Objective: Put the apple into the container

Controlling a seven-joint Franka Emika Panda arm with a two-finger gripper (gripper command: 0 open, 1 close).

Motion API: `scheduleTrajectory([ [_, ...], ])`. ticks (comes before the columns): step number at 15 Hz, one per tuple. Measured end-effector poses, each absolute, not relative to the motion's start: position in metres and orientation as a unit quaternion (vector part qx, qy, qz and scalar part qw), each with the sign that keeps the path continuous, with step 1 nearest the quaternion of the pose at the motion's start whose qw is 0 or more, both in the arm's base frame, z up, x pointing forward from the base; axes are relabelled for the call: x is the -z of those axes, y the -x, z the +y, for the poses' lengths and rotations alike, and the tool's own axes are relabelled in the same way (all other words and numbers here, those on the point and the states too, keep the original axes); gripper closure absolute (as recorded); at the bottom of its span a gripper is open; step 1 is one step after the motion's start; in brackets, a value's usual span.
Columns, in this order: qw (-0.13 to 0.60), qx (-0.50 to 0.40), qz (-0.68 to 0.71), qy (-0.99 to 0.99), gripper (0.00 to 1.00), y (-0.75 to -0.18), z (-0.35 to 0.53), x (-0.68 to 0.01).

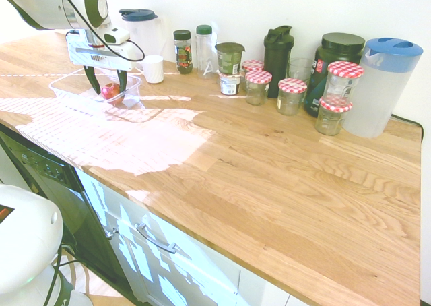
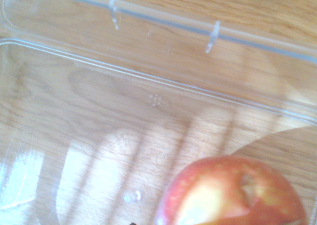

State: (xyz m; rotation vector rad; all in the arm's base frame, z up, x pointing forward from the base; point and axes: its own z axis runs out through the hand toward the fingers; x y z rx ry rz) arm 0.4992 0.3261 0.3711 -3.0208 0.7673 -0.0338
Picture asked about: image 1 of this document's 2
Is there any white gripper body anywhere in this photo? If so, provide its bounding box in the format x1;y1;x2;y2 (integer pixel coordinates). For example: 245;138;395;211
65;29;143;73

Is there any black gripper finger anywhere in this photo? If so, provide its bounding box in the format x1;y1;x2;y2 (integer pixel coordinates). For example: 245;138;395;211
83;65;102;95
115;69;129;100

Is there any red apple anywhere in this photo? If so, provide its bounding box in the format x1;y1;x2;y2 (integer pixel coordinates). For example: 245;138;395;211
100;82;122;102

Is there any clear plastic container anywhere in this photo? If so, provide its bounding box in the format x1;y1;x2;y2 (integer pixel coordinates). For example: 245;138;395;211
48;67;144;111

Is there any white ribbed mug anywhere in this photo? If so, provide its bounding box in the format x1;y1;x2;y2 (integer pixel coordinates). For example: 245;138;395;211
135;55;165;84

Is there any clear pitcher dark blue lid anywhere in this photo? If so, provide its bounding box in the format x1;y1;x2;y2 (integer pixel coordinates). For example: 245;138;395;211
118;8;168;63

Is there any spice jar black lid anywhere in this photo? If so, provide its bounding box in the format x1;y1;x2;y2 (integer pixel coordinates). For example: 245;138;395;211
172;29;194;75

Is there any clear bottle green cap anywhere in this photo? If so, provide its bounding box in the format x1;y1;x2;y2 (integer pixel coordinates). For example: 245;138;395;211
195;24;217;80

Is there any small white yogurt cup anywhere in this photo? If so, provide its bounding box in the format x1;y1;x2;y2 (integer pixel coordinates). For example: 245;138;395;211
218;71;243;96

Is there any green yogurt cup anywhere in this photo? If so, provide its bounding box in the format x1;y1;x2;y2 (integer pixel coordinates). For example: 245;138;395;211
215;42;246;76

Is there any glass jar red checked lid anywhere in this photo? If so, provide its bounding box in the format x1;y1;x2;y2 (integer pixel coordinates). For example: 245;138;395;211
314;96;354;137
277;78;308;117
244;70;273;106
241;59;265;92
327;61;366;107

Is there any black dishwasher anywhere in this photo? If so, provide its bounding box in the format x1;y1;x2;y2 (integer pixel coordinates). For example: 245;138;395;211
0;129;137;302

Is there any black shaker bottle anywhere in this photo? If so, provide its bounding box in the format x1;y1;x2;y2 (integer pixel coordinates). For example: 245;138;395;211
263;25;295;99

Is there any clear drinking glass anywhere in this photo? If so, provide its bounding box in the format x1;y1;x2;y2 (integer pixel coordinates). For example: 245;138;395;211
286;57;316;85

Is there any white cabinet drawer front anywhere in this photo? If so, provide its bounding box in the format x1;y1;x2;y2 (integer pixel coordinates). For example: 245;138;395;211
74;166;292;306

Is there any black protein powder tub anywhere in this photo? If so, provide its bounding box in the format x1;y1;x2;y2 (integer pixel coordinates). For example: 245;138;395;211
304;32;366;119

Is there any white pitcher light blue lid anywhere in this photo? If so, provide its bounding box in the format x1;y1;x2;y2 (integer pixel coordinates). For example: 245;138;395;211
342;37;424;140

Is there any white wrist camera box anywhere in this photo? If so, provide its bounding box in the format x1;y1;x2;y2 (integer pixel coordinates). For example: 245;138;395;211
103;27;131;46

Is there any silver drawer handle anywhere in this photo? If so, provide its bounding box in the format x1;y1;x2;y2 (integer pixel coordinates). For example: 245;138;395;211
134;222;178;255

